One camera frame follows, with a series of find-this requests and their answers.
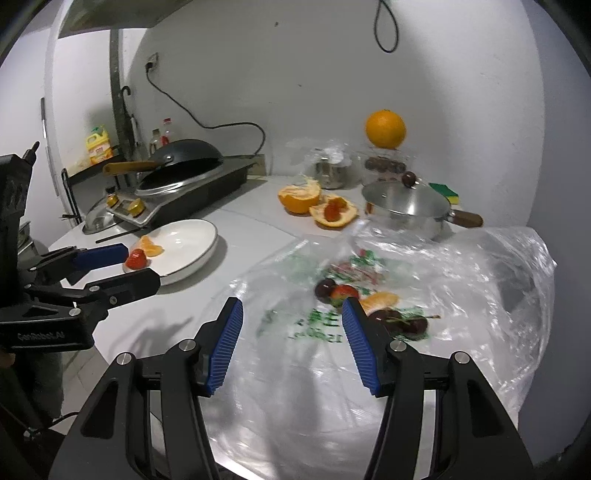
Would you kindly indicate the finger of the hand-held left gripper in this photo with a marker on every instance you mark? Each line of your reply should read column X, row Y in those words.
column 99, row 256
column 129, row 284

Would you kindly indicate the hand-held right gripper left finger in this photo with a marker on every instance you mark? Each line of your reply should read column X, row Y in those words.
column 226, row 346

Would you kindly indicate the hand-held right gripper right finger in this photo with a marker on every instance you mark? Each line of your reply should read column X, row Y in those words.
column 358, row 341

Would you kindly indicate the red strawberry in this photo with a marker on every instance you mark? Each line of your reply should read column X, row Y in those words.
column 136, row 260
column 345, row 292

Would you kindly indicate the large orange segment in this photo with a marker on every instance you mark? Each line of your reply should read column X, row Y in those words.
column 381, row 301

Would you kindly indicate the dark red cherry with stem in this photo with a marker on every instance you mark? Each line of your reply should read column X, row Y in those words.
column 415, row 326

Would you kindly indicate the white round plate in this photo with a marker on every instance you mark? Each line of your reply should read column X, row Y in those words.
column 184, row 240

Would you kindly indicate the large clear plastic bag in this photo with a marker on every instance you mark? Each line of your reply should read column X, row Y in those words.
column 461, row 286

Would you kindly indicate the black chopsticks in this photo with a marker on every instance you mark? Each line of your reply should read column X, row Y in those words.
column 115, row 236

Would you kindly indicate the small steel lid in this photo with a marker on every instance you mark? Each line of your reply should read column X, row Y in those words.
column 99, row 217

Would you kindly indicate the small orange segment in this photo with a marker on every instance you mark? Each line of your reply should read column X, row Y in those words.
column 151, row 248

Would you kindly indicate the black metal rack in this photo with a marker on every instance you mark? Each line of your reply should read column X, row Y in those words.
column 64, row 194

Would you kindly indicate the yellow oil bottle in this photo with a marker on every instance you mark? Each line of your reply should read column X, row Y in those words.
column 99, row 147

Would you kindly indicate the open orange peel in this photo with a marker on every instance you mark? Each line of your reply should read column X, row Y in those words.
column 334, row 222

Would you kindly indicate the strawberry piece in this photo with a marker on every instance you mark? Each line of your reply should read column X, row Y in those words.
column 330, row 211

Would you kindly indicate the black induction cooker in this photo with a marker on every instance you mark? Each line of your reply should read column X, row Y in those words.
column 217, row 182

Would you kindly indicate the clear bottle with red cap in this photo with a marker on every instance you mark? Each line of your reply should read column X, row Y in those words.
column 166, row 131

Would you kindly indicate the black hook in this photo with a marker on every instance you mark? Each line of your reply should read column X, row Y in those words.
column 124, row 94

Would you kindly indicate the grey vertical pipe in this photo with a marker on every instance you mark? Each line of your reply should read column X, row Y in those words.
column 117, row 92

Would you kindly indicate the steel cup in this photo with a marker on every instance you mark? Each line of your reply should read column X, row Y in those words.
column 332, row 175

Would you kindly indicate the green and yellow sponge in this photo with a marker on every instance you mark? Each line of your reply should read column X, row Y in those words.
column 445, row 191

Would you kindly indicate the wooden board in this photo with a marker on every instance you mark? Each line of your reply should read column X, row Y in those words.
column 258, row 164

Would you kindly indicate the clear plastic container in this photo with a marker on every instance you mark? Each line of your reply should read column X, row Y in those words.
column 383, row 164

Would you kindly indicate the small clear plastic bag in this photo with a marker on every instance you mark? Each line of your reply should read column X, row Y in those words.
column 304, row 147

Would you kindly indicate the whole orange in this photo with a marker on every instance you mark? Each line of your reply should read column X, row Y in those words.
column 385, row 129

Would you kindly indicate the range hood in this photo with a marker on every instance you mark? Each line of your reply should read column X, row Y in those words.
column 115, row 14

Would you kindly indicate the wall socket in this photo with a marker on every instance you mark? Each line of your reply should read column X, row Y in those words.
column 152, row 61

